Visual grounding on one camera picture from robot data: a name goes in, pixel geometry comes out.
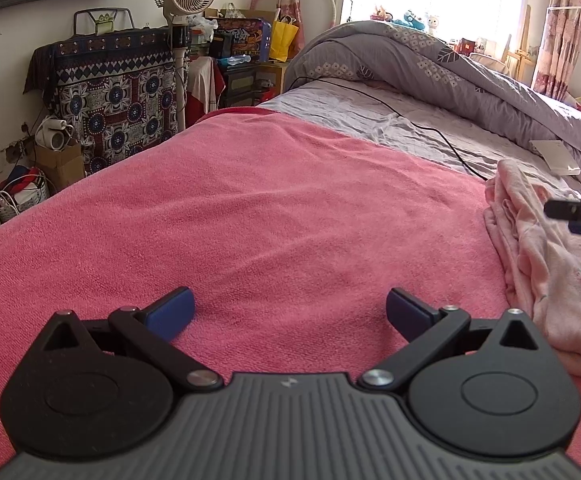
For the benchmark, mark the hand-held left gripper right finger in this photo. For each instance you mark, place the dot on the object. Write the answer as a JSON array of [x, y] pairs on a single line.
[[410, 312]]

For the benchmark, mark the yellow bag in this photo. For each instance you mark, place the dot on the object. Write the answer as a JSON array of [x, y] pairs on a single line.
[[283, 40]]

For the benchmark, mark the white plastic bag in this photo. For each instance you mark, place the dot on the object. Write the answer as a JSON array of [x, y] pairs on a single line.
[[203, 24]]

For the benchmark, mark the black storage drawers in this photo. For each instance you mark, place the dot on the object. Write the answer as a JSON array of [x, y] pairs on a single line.
[[243, 85]]

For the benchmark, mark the red cloth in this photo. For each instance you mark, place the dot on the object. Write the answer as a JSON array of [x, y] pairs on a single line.
[[208, 85]]

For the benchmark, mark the white flat box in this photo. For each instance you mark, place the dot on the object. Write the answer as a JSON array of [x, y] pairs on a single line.
[[555, 157]]

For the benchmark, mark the patterned furniture cover cloth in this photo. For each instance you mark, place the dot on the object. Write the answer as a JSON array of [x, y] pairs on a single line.
[[120, 100]]

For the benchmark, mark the wooden easel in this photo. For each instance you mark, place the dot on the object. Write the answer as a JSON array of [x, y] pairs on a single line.
[[520, 55]]

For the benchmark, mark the pink pajama pants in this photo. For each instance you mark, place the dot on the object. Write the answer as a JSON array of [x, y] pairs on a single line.
[[545, 260]]

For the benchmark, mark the white plush toy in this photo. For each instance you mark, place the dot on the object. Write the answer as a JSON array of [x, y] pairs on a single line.
[[432, 24]]

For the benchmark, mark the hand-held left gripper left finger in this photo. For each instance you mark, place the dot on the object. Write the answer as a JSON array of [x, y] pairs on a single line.
[[170, 312]]

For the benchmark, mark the hanging pink curtain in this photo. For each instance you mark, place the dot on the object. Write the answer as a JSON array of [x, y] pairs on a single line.
[[562, 25]]

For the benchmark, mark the grey bed sheet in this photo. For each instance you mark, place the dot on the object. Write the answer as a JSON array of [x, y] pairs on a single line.
[[360, 110]]

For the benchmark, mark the colourful printed box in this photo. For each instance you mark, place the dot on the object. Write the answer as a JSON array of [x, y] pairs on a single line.
[[243, 37]]

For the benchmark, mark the cardboard box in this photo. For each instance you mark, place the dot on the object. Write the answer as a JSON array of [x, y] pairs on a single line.
[[63, 167]]

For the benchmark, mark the purple floral duvet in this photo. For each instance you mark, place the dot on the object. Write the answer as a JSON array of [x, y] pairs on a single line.
[[420, 60]]

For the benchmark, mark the white small appliance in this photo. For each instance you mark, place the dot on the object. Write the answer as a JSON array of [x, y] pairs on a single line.
[[53, 135]]

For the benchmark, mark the pink hula hoop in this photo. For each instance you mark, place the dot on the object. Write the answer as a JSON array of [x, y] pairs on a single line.
[[331, 0]]

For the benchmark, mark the pink terry blanket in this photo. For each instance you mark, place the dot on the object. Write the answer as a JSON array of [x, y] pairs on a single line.
[[270, 210]]

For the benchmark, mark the blue plush toy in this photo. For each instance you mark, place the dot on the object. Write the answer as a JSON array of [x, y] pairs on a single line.
[[414, 21]]

